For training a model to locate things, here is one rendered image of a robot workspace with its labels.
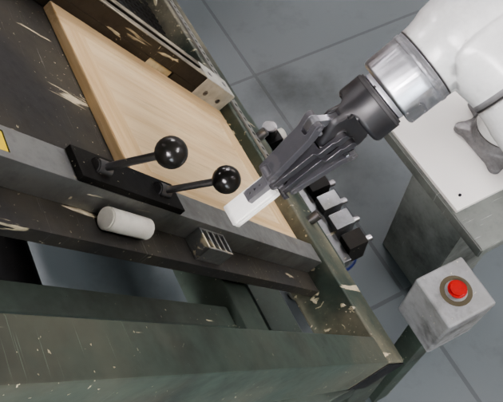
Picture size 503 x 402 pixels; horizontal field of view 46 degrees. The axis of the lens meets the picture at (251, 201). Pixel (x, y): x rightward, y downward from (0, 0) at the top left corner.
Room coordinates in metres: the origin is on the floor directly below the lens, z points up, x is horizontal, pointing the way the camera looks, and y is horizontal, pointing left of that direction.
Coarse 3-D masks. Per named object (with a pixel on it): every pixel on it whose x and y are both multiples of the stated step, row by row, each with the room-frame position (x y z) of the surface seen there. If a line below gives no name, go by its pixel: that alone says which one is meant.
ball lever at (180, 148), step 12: (156, 144) 0.38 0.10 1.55; (168, 144) 0.38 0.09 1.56; (180, 144) 0.38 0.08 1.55; (144, 156) 0.38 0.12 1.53; (156, 156) 0.37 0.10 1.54; (168, 156) 0.37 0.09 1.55; (180, 156) 0.37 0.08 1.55; (96, 168) 0.38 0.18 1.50; (108, 168) 0.39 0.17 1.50; (168, 168) 0.36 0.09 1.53
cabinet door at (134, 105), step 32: (64, 32) 0.75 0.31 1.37; (96, 32) 0.84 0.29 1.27; (96, 64) 0.71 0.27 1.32; (128, 64) 0.81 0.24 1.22; (96, 96) 0.61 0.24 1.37; (128, 96) 0.69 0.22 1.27; (160, 96) 0.79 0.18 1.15; (192, 96) 0.91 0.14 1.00; (128, 128) 0.58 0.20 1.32; (160, 128) 0.66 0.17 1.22; (192, 128) 0.75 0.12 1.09; (224, 128) 0.88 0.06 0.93; (192, 160) 0.62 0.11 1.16; (224, 160) 0.72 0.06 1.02; (192, 192) 0.51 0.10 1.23
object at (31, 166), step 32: (0, 128) 0.37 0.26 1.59; (0, 160) 0.33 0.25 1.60; (32, 160) 0.35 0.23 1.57; (64, 160) 0.38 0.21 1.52; (32, 192) 0.34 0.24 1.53; (64, 192) 0.35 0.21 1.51; (96, 192) 0.36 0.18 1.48; (160, 224) 0.39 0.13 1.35; (192, 224) 0.41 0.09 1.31; (224, 224) 0.45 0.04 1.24; (256, 224) 0.51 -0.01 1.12; (256, 256) 0.46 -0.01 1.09; (288, 256) 0.49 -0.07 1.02
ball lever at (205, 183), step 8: (224, 168) 0.42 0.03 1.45; (232, 168) 0.42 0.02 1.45; (216, 176) 0.41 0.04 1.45; (224, 176) 0.40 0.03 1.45; (232, 176) 0.40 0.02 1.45; (160, 184) 0.42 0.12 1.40; (184, 184) 0.42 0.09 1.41; (192, 184) 0.41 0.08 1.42; (200, 184) 0.41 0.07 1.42; (208, 184) 0.41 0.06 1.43; (216, 184) 0.40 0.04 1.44; (224, 184) 0.40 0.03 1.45; (232, 184) 0.40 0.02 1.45; (160, 192) 0.41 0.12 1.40; (168, 192) 0.42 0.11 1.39; (224, 192) 0.39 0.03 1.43; (232, 192) 0.39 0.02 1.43
